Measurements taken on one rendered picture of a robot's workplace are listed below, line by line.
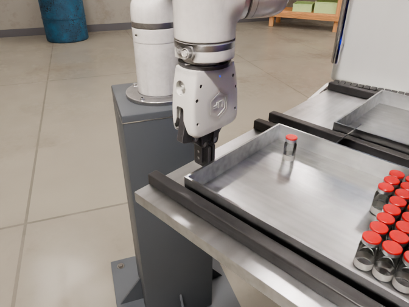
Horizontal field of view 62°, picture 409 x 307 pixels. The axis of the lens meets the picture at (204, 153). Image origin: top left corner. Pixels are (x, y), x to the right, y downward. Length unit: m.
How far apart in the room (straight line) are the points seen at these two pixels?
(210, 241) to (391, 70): 0.99
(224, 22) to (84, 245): 1.48
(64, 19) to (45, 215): 4.21
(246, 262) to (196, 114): 0.20
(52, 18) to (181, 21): 5.47
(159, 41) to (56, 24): 5.04
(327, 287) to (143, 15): 0.71
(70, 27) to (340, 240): 5.61
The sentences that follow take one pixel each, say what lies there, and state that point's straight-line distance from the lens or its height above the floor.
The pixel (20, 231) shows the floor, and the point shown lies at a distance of 1.99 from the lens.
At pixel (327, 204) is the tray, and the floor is 0.88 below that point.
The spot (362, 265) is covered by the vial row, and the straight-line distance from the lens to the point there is 0.46.
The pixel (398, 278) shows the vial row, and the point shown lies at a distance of 0.45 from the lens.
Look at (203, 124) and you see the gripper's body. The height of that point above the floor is 1.00.
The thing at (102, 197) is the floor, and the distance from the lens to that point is 2.06.
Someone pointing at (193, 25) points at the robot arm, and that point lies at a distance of 0.45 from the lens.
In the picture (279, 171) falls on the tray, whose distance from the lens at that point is 0.61.
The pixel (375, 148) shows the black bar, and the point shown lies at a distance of 0.70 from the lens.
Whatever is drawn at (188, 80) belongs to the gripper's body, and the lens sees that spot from 0.47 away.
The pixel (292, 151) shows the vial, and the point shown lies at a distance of 0.63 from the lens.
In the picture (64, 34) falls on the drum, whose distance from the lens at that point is 5.90.
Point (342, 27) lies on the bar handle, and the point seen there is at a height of 1.00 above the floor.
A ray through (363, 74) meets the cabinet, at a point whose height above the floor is 0.84.
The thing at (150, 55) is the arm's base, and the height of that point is 0.98.
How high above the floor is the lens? 1.21
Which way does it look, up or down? 30 degrees down
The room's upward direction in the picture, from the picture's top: straight up
